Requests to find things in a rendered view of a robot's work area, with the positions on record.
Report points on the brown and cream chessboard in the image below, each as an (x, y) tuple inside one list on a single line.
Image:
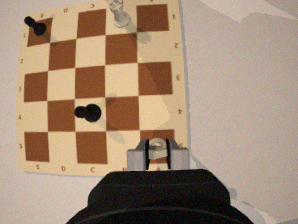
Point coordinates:
[(135, 74)]

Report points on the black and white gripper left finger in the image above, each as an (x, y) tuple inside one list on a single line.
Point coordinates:
[(138, 158)]

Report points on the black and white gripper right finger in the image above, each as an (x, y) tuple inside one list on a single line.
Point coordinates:
[(179, 156)]

